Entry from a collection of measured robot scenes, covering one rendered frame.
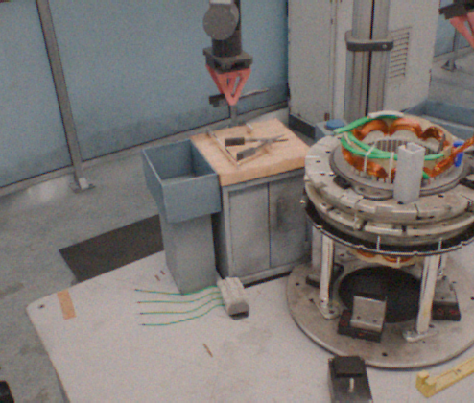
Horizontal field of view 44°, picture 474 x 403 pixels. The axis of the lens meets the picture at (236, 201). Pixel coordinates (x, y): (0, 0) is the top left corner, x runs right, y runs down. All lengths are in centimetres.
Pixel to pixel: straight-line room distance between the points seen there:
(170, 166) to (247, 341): 39
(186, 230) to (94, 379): 32
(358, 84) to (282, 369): 73
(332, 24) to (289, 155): 217
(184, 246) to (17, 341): 137
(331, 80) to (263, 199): 224
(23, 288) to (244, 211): 169
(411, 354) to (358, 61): 70
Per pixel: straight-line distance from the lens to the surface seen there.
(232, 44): 112
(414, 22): 366
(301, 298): 120
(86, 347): 119
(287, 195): 118
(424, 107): 144
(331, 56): 331
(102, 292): 130
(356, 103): 150
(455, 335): 117
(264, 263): 125
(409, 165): 92
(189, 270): 122
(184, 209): 111
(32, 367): 233
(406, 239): 98
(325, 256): 109
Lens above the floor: 159
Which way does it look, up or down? 32 degrees down
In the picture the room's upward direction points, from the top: 3 degrees counter-clockwise
